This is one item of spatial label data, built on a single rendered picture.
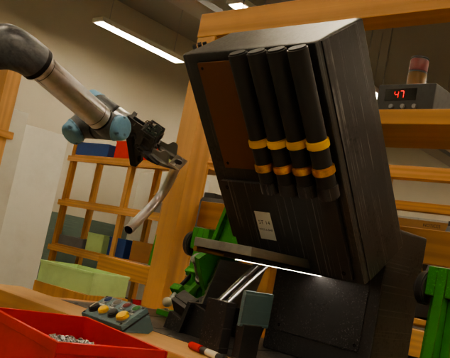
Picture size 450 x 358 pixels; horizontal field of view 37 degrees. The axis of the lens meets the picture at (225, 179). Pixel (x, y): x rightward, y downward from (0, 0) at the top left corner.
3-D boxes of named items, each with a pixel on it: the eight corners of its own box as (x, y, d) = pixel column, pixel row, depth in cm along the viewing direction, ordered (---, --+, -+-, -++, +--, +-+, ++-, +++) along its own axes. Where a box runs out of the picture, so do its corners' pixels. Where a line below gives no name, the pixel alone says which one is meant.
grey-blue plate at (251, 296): (236, 358, 138) (248, 290, 139) (228, 356, 139) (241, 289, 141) (264, 359, 145) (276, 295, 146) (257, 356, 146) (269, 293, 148)
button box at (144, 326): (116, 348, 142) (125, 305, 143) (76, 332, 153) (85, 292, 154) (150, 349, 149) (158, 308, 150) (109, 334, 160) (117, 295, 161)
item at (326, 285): (365, 379, 145) (391, 226, 149) (259, 346, 166) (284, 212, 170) (404, 379, 158) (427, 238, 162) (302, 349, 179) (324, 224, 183)
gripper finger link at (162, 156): (176, 162, 202) (153, 143, 203) (169, 175, 205) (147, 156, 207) (182, 158, 204) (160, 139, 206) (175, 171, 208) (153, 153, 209)
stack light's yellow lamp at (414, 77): (419, 86, 178) (421, 69, 178) (402, 87, 181) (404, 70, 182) (427, 91, 181) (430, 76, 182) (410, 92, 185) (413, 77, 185)
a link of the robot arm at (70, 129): (80, 126, 194) (103, 105, 201) (55, 124, 200) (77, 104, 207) (91, 148, 198) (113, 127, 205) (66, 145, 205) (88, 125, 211)
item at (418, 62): (421, 69, 178) (424, 54, 179) (404, 70, 182) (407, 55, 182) (430, 76, 182) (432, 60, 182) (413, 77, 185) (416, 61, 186)
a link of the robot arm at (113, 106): (75, 113, 211) (92, 98, 216) (103, 132, 210) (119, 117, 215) (78, 97, 204) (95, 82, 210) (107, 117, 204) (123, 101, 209)
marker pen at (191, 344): (227, 364, 128) (229, 356, 128) (221, 364, 127) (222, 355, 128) (193, 349, 139) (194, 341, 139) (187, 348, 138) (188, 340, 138)
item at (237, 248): (248, 262, 130) (251, 246, 130) (191, 251, 141) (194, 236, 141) (353, 283, 158) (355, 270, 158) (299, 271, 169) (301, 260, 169)
